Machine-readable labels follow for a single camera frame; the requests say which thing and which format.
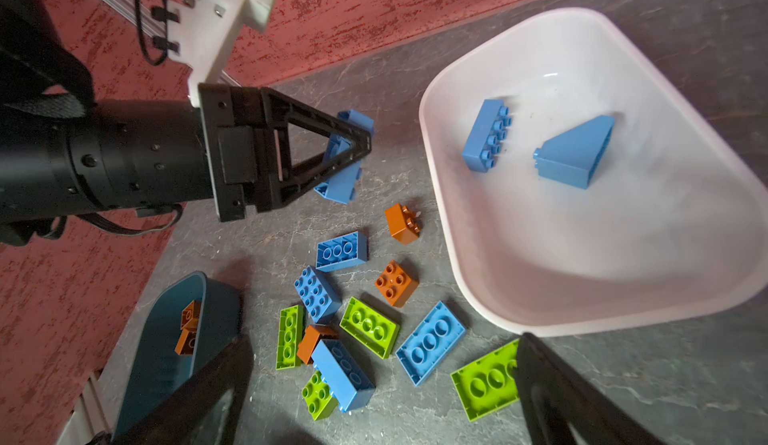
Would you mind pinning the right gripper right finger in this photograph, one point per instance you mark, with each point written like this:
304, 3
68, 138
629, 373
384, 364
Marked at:
557, 401

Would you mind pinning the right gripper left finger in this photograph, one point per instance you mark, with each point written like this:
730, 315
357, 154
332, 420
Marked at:
204, 410

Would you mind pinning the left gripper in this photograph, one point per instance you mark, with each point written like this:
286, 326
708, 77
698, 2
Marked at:
248, 167

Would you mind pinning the orange small brick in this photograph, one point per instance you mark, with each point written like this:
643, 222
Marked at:
190, 316
186, 343
312, 335
395, 285
402, 224

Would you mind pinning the blue slope brick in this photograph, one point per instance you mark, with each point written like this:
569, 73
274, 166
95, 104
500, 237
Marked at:
572, 157

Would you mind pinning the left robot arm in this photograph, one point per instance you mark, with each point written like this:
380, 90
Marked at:
64, 154

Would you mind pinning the left teal bin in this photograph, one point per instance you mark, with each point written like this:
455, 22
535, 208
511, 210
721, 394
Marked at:
158, 371

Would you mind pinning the green long brick right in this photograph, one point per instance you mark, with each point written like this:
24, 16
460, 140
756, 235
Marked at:
487, 384

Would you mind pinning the green long brick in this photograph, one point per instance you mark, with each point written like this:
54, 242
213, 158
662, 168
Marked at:
487, 384
291, 328
373, 330

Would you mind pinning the green small brick lower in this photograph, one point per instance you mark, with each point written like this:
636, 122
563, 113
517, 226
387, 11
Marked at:
318, 397

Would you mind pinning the green long brick lower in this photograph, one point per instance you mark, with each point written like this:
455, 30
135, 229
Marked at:
291, 328

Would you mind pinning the green long brick centre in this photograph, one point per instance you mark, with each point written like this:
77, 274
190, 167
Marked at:
373, 330

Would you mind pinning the white plastic bin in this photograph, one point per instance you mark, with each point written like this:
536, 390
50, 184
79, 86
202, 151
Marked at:
672, 226

